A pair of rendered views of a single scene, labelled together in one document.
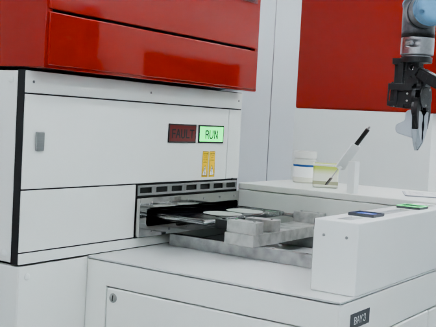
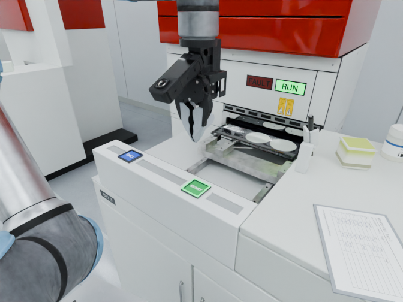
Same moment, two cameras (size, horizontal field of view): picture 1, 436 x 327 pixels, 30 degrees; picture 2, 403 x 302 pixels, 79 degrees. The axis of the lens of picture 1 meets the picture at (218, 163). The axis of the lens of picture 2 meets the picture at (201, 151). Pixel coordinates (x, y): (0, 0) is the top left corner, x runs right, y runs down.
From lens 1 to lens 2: 215 cm
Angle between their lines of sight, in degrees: 92
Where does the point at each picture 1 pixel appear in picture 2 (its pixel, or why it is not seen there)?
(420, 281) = (173, 235)
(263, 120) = not seen: outside the picture
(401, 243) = (137, 189)
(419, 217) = (159, 189)
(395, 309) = (141, 222)
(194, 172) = (270, 109)
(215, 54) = (275, 26)
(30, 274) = (174, 121)
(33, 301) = (177, 130)
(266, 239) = (208, 154)
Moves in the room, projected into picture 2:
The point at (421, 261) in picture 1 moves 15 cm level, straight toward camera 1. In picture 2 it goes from (171, 222) to (123, 210)
